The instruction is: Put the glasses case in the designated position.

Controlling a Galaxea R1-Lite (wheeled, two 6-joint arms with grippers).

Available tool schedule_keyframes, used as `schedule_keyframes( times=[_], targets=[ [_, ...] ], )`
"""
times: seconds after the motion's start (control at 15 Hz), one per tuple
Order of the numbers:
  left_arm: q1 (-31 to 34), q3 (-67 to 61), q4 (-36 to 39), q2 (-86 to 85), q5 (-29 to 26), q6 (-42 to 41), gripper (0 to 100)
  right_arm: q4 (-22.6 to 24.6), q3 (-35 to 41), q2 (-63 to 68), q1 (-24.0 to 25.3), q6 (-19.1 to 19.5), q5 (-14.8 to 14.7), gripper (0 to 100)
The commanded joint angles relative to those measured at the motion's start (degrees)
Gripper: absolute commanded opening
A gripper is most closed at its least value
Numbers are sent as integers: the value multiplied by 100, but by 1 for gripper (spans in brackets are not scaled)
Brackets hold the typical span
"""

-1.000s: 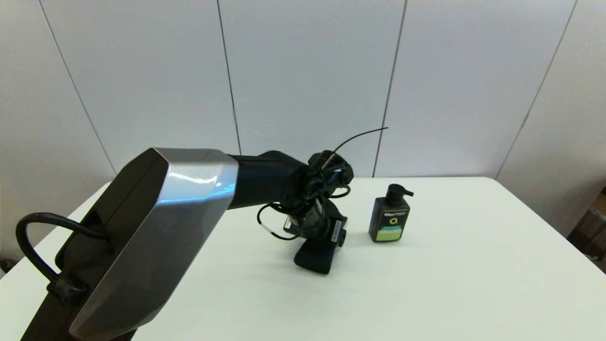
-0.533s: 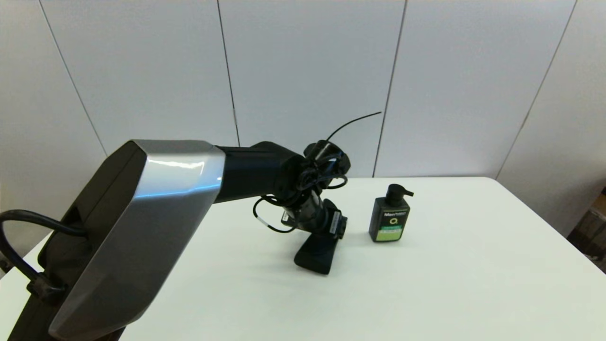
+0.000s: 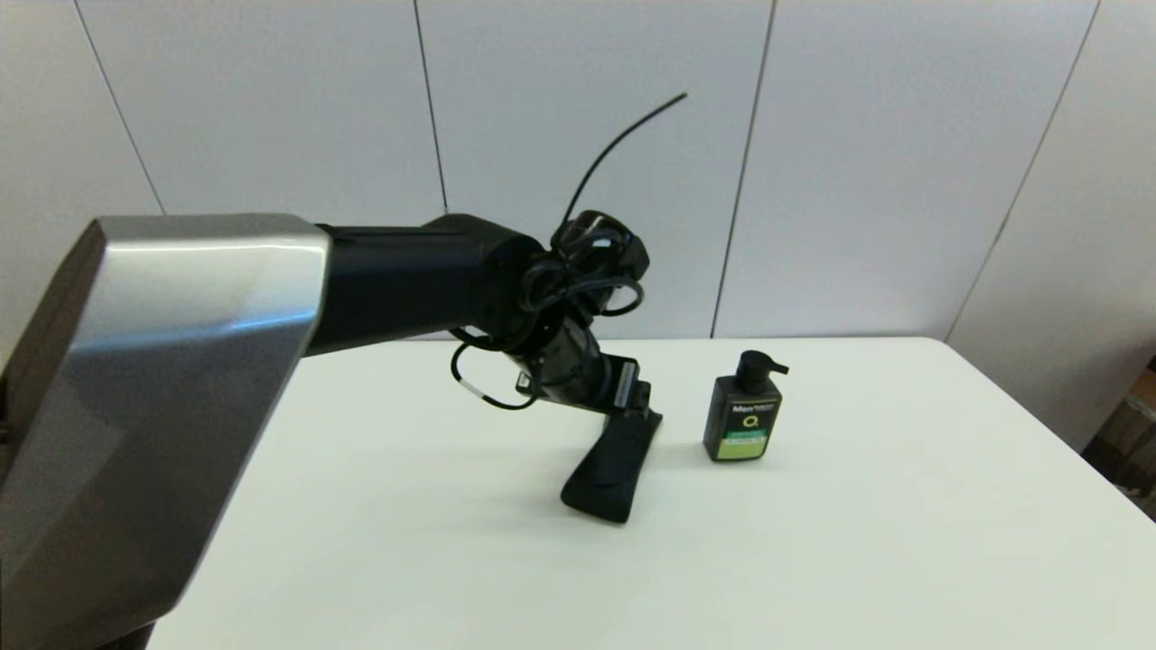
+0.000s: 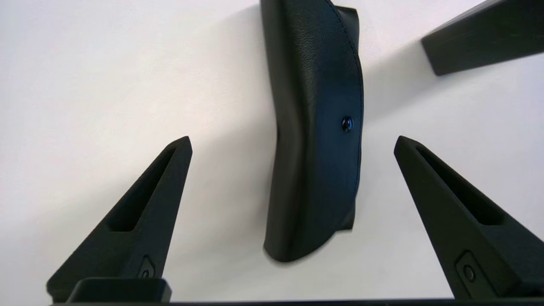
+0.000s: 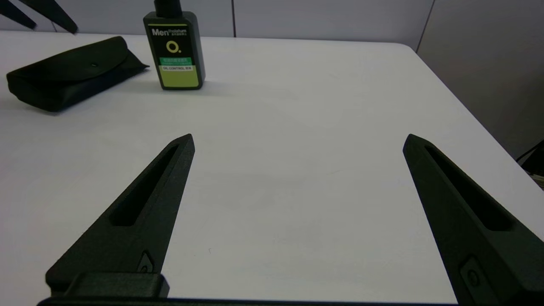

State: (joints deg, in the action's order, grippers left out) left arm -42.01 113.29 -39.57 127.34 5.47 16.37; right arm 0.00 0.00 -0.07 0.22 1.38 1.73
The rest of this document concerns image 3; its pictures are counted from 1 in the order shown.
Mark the black leather glasses case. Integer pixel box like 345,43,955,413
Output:
560,411,663,525

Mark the black pump bottle green label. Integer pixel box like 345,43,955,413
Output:
703,350,789,463

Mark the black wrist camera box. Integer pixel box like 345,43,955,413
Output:
551,210,651,283

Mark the dark background equipment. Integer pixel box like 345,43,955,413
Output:
1079,357,1156,525

